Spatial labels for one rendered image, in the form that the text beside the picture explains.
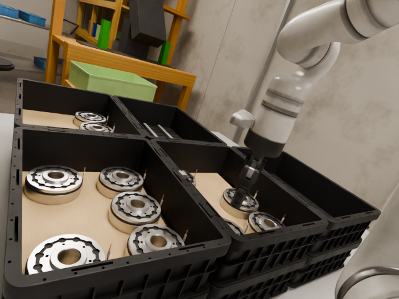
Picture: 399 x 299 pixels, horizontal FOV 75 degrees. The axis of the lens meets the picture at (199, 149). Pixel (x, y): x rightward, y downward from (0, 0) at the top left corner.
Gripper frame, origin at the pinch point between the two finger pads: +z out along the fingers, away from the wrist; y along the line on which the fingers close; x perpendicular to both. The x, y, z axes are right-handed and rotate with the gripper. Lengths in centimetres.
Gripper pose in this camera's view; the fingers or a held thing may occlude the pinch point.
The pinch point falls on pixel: (240, 194)
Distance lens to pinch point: 56.5
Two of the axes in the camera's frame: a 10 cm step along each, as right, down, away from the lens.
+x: -8.9, -4.1, 2.1
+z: -3.2, 8.8, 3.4
